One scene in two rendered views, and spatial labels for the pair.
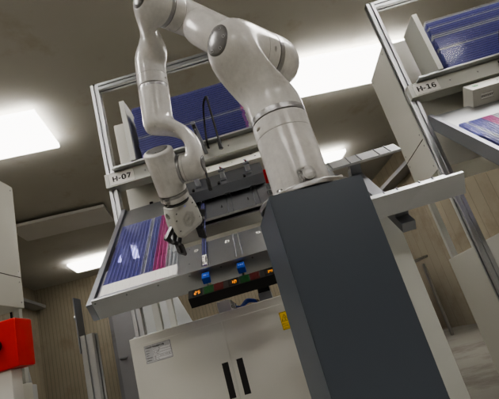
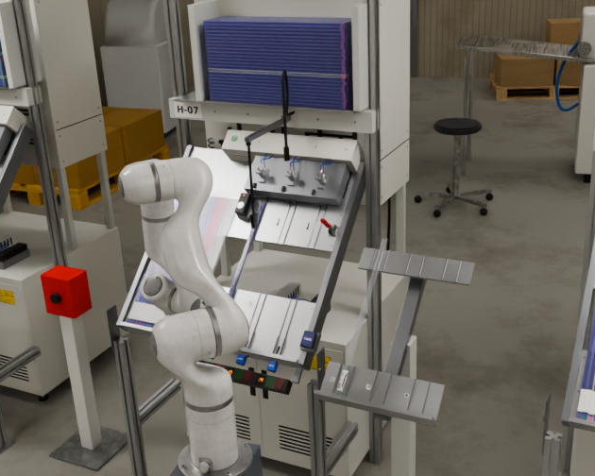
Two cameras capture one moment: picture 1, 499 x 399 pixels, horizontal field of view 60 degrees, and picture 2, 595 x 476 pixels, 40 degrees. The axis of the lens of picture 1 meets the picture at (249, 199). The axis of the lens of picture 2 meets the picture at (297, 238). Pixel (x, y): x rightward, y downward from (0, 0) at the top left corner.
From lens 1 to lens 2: 1.99 m
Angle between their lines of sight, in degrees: 49
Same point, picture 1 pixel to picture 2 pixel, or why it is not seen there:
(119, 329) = not seen: outside the picture
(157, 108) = (155, 247)
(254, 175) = (324, 197)
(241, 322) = not seen: hidden behind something
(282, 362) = (299, 390)
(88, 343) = (119, 348)
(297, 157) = (201, 450)
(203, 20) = (169, 263)
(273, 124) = (191, 418)
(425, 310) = (401, 452)
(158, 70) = (158, 208)
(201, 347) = not seen: hidden behind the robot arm
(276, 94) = (195, 399)
